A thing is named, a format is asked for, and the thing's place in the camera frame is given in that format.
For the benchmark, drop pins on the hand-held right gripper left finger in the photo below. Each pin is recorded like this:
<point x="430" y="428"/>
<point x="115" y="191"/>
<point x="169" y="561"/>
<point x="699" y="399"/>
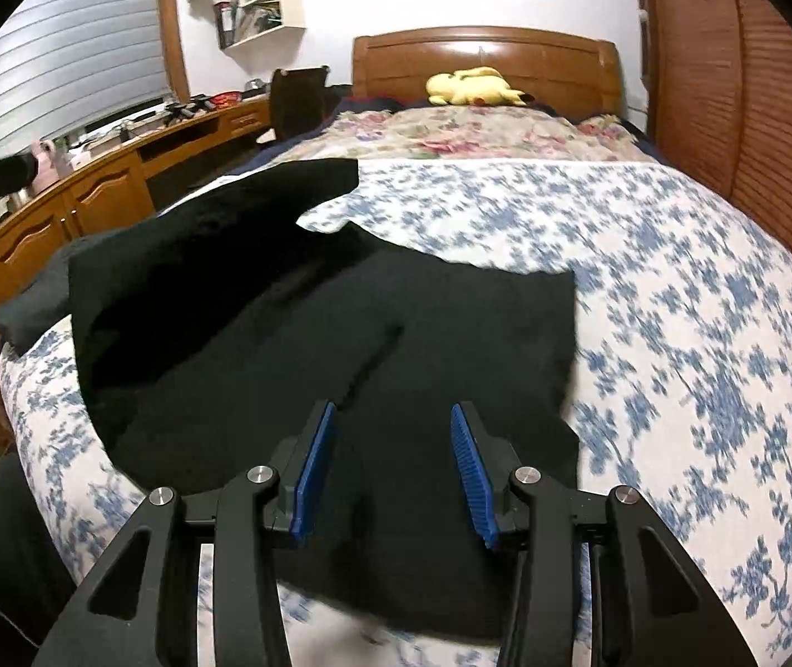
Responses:
<point x="316" y="472"/>

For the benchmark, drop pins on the blue floral white bed sheet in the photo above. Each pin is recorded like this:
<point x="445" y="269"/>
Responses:
<point x="681" y="306"/>

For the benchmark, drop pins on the pink floral quilt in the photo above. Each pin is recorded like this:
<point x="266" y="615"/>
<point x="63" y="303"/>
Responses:
<point x="479" y="132"/>

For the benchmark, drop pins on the grey window blind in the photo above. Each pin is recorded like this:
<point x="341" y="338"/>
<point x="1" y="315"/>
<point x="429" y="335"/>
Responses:
<point x="76" y="48"/>

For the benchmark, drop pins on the red basket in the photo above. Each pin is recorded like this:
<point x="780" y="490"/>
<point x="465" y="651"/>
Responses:
<point x="226" y="98"/>

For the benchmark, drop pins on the row of books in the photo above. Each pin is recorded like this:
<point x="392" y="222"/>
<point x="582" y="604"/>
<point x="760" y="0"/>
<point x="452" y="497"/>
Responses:
<point x="227" y="24"/>

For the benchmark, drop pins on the black tool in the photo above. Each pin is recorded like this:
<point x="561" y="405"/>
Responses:
<point x="187" y="113"/>

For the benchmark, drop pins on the yellow plush toy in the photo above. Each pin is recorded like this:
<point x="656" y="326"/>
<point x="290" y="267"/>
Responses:
<point x="472" y="87"/>

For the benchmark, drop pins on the black coat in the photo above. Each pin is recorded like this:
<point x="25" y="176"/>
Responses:
<point x="368" y="333"/>

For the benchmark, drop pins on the dark grey folded garment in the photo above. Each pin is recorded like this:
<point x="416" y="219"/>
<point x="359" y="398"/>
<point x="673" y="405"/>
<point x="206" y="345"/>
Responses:
<point x="31" y="312"/>

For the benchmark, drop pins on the dark cloth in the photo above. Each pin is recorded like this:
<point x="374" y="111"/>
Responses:
<point x="20" y="556"/>

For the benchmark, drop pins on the wooden bed headboard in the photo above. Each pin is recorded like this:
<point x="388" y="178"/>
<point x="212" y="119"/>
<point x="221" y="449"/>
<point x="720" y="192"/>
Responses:
<point x="507" y="48"/>

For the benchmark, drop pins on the wooden desk with cabinets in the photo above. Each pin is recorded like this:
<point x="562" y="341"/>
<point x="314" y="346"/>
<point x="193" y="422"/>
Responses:
<point x="90" y="201"/>

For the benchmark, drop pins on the wooden window frame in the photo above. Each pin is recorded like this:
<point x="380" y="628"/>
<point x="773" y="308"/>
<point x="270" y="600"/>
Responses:
<point x="172" y="28"/>

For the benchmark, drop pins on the dark brown chair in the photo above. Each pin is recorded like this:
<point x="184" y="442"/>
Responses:
<point x="299" y="101"/>

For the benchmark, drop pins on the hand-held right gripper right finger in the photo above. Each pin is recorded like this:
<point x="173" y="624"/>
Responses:
<point x="472" y="472"/>

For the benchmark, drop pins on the wooden slatted wardrobe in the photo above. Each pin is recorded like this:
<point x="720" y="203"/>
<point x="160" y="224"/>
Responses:
<point x="750" y="83"/>

